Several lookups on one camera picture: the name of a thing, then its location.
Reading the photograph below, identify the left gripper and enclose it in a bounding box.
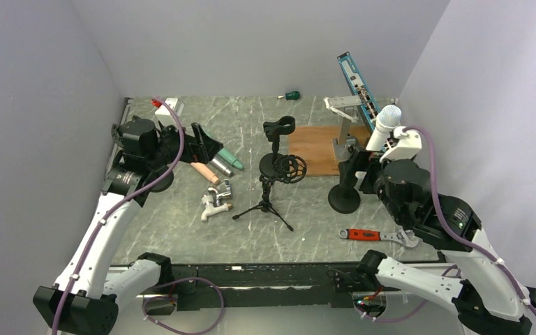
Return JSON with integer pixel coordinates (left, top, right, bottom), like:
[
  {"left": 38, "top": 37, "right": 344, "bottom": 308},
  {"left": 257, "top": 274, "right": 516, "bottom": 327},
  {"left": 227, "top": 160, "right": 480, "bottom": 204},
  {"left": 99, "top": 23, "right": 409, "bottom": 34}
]
[{"left": 147, "top": 119, "right": 223, "bottom": 171}]

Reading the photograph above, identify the grey condenser microphone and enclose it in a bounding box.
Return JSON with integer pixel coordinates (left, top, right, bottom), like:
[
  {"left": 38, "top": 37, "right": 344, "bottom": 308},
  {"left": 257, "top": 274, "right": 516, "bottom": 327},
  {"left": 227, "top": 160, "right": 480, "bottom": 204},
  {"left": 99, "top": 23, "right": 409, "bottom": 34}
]
[{"left": 210, "top": 158, "right": 234, "bottom": 177}]

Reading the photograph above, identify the peach pink microphone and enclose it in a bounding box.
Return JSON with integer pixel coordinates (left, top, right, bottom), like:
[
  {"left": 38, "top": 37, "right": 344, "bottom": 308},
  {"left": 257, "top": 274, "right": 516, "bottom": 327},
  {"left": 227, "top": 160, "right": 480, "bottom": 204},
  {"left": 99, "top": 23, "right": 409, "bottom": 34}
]
[{"left": 191, "top": 163, "right": 221, "bottom": 185}]

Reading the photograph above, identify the mint green microphone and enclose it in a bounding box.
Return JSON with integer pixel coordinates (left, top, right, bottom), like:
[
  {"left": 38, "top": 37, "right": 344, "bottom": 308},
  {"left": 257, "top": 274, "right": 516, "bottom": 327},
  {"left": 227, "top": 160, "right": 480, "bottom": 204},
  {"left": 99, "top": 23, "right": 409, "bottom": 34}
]
[{"left": 218, "top": 148, "right": 244, "bottom": 171}]

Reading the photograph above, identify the white microphone silver grille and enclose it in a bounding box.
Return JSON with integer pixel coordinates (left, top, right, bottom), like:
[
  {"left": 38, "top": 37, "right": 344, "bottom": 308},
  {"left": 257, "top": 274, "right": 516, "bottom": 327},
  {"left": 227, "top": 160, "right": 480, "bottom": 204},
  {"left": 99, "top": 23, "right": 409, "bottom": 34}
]
[{"left": 366, "top": 105, "right": 402, "bottom": 151}]

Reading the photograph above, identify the black tripod shock mount stand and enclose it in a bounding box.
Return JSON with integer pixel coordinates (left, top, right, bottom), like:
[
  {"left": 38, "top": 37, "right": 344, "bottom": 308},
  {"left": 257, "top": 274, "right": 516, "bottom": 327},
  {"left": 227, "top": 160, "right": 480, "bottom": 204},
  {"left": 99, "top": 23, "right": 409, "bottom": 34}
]
[{"left": 232, "top": 154, "right": 307, "bottom": 232}]

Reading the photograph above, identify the black shock mount desk stand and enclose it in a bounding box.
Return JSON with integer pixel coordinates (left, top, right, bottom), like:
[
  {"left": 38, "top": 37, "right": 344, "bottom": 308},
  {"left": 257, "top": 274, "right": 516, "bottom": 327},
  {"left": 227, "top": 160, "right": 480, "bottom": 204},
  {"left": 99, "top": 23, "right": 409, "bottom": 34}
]
[{"left": 105, "top": 119, "right": 169, "bottom": 195}]

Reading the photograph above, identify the black round base clip stand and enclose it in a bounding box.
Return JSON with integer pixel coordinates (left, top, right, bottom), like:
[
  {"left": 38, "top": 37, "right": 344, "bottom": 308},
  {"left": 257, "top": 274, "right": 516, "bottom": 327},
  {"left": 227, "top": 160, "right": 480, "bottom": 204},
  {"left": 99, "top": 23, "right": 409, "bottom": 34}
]
[{"left": 259, "top": 116, "right": 296, "bottom": 178}]

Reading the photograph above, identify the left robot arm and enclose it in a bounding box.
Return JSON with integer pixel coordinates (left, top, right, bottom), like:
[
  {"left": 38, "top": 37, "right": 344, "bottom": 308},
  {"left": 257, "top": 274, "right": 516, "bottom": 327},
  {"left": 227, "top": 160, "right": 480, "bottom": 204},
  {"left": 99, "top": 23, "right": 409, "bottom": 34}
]
[{"left": 33, "top": 117, "right": 223, "bottom": 334}]

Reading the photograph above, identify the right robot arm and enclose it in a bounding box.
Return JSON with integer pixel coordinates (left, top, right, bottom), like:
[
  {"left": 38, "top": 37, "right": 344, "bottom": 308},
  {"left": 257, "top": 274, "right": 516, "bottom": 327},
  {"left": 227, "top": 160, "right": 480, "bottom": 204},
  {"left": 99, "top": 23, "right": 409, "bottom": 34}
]
[{"left": 328, "top": 149, "right": 536, "bottom": 334}]

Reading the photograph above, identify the wooden board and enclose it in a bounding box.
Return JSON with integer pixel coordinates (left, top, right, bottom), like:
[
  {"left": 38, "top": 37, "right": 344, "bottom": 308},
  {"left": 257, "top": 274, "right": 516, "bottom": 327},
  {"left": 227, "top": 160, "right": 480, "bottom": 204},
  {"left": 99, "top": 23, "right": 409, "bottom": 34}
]
[{"left": 287, "top": 126, "right": 373, "bottom": 177}]

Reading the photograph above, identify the white and chrome faucet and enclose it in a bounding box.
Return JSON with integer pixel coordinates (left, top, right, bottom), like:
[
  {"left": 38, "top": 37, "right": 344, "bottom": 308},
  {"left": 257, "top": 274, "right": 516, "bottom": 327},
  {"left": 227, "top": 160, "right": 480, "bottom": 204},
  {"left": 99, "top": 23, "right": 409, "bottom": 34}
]
[{"left": 200, "top": 179, "right": 233, "bottom": 222}]

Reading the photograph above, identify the blue network switch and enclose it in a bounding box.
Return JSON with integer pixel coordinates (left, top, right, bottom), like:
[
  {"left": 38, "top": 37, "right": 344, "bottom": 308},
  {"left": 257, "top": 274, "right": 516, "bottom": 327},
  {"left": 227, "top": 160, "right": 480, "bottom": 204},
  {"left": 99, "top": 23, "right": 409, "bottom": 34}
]
[{"left": 337, "top": 52, "right": 380, "bottom": 131}]

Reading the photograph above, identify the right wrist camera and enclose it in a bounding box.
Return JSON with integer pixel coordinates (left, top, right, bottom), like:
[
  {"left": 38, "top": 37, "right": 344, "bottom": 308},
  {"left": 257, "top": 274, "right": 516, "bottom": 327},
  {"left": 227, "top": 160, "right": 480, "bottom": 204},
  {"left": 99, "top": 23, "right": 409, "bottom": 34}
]
[{"left": 380, "top": 126, "right": 422, "bottom": 163}]

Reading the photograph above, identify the metal bracket on post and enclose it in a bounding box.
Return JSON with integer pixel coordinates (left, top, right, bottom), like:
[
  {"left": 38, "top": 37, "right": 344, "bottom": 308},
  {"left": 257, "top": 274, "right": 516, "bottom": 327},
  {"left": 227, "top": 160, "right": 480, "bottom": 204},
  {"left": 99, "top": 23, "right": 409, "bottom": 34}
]
[{"left": 323, "top": 96, "right": 362, "bottom": 162}]

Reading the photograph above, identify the red handled adjustable wrench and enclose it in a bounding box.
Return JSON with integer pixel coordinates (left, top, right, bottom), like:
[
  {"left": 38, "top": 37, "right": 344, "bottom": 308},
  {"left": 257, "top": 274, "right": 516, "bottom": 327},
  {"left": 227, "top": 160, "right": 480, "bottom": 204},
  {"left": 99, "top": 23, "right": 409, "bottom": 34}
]
[{"left": 338, "top": 228, "right": 419, "bottom": 248}]

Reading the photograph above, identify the green handled screwdriver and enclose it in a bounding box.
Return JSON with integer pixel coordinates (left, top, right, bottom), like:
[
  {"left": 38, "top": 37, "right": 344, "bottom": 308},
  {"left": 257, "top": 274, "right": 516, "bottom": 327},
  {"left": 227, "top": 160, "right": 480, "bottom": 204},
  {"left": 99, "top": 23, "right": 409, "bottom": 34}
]
[{"left": 277, "top": 91, "right": 301, "bottom": 101}]

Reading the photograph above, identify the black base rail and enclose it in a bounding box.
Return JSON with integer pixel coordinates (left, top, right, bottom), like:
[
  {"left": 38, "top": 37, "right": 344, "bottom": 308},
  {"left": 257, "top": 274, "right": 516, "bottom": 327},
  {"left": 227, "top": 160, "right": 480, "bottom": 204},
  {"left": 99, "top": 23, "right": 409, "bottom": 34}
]
[{"left": 133, "top": 261, "right": 445, "bottom": 313}]

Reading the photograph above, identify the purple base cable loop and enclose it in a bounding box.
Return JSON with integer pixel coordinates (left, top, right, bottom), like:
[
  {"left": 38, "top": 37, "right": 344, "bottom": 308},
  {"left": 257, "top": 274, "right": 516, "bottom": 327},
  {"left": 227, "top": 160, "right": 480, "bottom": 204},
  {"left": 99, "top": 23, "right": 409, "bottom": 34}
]
[{"left": 142, "top": 277, "right": 225, "bottom": 335}]

